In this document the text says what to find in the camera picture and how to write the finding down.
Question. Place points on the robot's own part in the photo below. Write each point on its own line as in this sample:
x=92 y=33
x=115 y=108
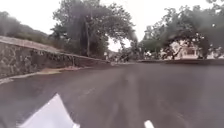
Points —
x=76 y=126
x=149 y=124

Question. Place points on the large dark green tree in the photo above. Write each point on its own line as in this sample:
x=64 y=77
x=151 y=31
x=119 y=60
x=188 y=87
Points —
x=88 y=26

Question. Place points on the grey asphalt road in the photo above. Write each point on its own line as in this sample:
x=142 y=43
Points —
x=133 y=93

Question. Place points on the wooded hillside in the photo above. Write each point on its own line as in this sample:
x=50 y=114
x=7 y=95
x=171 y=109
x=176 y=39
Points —
x=20 y=30

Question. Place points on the group of trees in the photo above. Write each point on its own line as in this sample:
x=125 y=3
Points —
x=190 y=26

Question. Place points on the low dark wall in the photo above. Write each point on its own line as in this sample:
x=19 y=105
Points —
x=186 y=61

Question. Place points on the pale building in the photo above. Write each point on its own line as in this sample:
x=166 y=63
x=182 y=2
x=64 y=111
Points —
x=185 y=50

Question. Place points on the sandy roadside strip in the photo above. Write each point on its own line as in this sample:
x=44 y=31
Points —
x=46 y=71

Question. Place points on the stone retaining wall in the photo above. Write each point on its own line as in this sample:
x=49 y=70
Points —
x=20 y=58

